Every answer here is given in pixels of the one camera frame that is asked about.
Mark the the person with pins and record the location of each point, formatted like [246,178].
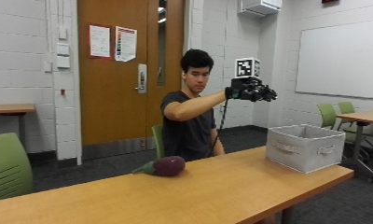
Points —
[188,124]

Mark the wooden door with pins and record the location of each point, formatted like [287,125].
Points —
[120,71]

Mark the wooden side table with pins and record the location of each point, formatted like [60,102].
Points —
[9,109]
[362,124]

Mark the white paper notice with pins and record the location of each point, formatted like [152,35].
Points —
[99,41]

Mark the white wall conduit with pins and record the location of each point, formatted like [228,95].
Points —
[51,34]

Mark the white wall box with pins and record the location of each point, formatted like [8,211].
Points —
[258,6]

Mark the colourful paper notice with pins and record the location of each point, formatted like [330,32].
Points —
[125,44]

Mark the white marker cube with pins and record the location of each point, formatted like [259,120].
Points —
[246,67]

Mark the white whiteboard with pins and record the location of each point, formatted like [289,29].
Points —
[341,60]

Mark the green chair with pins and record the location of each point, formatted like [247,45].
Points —
[157,141]
[7,168]
[346,109]
[327,115]

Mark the purple plush eggplant toy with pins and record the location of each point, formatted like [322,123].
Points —
[164,166]

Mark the grey fabric storage bin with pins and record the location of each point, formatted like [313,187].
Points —
[303,146]

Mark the white wall switch panel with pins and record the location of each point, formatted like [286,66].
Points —
[63,49]
[63,32]
[63,62]

